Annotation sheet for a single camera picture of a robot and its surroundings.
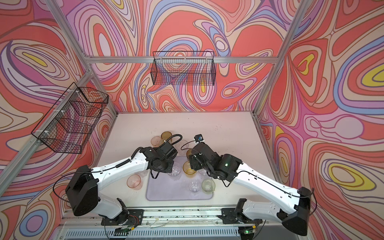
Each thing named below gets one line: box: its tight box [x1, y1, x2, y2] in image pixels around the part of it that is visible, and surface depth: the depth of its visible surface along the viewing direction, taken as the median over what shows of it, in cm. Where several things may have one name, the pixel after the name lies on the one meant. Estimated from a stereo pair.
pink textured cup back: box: [150, 136, 165, 148], surface depth 98 cm
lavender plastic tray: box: [146, 155, 214, 201], surface depth 84 cm
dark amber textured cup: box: [161, 131, 173, 142], surface depth 101 cm
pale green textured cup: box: [201, 179, 216, 195], surface depth 82 cm
